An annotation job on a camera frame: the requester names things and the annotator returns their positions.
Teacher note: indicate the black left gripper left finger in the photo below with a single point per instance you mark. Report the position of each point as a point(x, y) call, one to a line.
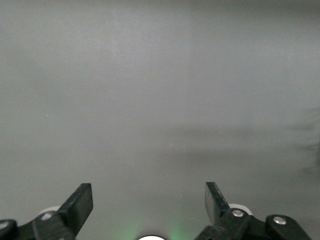
point(72, 210)

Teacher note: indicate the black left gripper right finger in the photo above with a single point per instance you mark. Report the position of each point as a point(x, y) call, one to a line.
point(217, 207)

